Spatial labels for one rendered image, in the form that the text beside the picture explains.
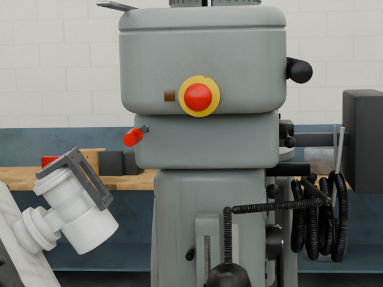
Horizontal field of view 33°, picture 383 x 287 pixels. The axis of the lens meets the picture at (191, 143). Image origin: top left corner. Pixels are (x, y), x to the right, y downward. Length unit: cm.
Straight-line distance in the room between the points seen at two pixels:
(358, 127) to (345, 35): 404
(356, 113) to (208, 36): 53
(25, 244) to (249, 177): 42
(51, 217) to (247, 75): 35
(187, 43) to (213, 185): 27
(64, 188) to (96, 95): 470
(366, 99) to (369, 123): 5
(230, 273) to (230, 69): 31
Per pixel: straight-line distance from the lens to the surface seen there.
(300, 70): 100
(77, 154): 87
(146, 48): 98
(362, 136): 142
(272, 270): 137
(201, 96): 92
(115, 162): 504
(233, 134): 107
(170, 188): 113
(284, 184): 159
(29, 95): 571
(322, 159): 495
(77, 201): 87
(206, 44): 97
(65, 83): 561
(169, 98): 97
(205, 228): 110
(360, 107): 141
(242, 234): 114
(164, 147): 108
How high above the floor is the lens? 183
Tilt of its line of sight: 8 degrees down
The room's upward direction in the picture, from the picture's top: 1 degrees counter-clockwise
